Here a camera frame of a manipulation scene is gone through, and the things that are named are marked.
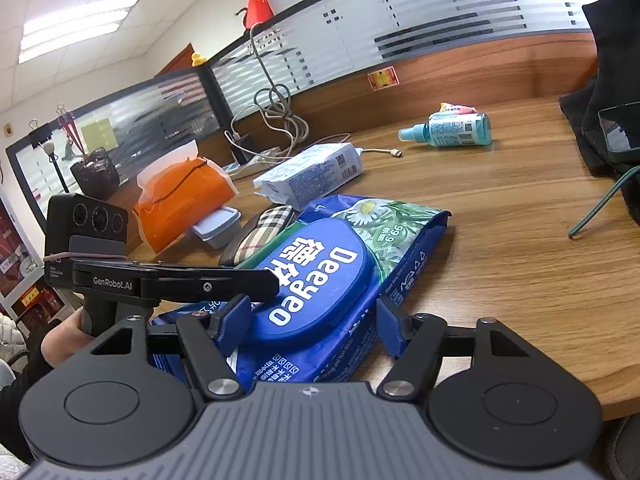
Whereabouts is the yellow sticky note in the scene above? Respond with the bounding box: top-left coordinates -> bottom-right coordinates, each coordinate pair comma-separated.
81,118 -> 118,152

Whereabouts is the teal spray bottle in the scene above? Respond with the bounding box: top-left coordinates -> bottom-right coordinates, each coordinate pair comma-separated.
398,113 -> 492,148

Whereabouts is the person's left hand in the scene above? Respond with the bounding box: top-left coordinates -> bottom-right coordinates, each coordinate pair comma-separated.
40,308 -> 93,368

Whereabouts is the dark pen holder cup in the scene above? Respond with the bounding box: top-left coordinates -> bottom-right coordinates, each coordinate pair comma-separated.
70,148 -> 120,200

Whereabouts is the black smartphone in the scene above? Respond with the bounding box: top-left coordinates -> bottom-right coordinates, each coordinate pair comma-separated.
598,101 -> 640,162

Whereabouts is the green cable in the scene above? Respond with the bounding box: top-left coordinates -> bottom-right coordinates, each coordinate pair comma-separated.
567,164 -> 640,240

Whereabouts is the white charging cable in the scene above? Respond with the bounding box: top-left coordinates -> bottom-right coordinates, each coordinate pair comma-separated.
223,22 -> 405,166

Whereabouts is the plaid glasses case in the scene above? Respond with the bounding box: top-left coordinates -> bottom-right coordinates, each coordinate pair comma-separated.
219,205 -> 297,266

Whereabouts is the white tissue pack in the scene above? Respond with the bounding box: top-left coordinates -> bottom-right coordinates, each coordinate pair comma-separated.
253,142 -> 362,211

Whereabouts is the small snack packet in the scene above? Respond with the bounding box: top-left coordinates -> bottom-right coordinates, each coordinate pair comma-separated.
438,103 -> 478,115

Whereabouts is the black jacket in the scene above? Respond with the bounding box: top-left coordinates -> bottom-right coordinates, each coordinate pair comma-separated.
557,0 -> 640,226

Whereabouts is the red flag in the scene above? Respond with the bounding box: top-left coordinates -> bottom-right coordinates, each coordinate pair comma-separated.
244,0 -> 273,29

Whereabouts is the blue Deeyeo wet wipes pack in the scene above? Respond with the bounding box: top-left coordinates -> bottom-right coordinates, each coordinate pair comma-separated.
150,193 -> 454,395

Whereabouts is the yellow rubber duck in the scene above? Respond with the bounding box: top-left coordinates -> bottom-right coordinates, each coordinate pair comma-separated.
191,52 -> 207,67

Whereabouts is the small clear plastic box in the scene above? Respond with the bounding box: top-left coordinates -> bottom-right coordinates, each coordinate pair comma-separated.
191,206 -> 241,249

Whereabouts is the red sticker label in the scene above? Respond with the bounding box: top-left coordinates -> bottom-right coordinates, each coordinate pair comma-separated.
367,66 -> 400,91

